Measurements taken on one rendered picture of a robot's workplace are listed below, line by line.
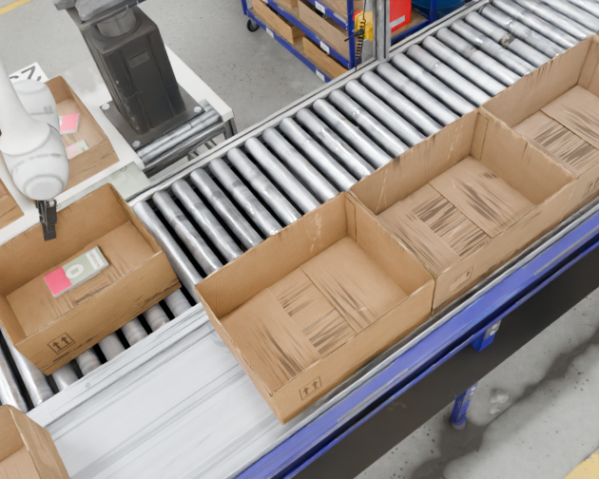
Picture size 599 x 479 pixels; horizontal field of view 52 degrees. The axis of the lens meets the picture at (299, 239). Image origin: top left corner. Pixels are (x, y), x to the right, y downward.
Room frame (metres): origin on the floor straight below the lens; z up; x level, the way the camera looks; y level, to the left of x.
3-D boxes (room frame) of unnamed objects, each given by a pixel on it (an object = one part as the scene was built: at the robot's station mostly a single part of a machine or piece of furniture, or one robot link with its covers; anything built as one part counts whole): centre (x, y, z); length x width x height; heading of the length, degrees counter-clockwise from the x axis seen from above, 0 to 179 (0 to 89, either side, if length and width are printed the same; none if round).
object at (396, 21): (1.68, -0.43, 0.85); 0.16 x 0.01 x 0.13; 116
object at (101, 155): (1.47, 0.71, 0.80); 0.38 x 0.28 x 0.10; 26
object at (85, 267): (0.97, 0.60, 0.76); 0.16 x 0.07 x 0.02; 116
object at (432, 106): (1.37, -0.48, 0.72); 0.52 x 0.05 x 0.05; 26
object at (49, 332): (0.91, 0.56, 0.83); 0.39 x 0.29 x 0.17; 118
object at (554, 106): (0.98, -0.71, 0.97); 0.39 x 0.29 x 0.17; 116
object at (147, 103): (1.57, 0.39, 0.91); 0.26 x 0.26 x 0.33; 27
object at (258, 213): (1.08, 0.10, 0.72); 0.52 x 0.05 x 0.05; 26
